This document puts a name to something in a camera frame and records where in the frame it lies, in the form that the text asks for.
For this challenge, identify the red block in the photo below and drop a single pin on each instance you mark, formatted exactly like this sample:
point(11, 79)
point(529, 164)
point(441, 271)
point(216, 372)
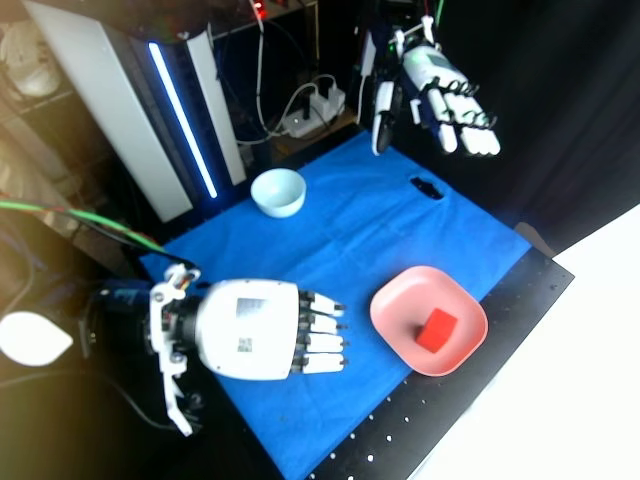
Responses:
point(436, 330)

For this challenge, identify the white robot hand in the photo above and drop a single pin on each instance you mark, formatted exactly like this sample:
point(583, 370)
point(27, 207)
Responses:
point(440, 85)
point(250, 330)

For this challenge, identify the blue cloth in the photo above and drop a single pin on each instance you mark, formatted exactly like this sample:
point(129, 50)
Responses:
point(350, 230)

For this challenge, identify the pink square plate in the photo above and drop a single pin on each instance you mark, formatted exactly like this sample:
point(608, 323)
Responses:
point(400, 310)

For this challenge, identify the white power strip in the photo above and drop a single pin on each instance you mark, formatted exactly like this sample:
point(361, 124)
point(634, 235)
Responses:
point(312, 117)

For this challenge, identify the white robot body column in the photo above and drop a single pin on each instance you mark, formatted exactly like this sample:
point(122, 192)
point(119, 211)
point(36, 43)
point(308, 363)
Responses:
point(125, 110)

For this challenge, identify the small black object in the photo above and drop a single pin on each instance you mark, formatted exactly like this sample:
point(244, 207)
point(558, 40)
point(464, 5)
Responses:
point(427, 189)

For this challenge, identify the pale green bowl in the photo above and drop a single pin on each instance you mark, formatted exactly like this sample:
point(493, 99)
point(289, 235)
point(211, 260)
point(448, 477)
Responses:
point(278, 192)

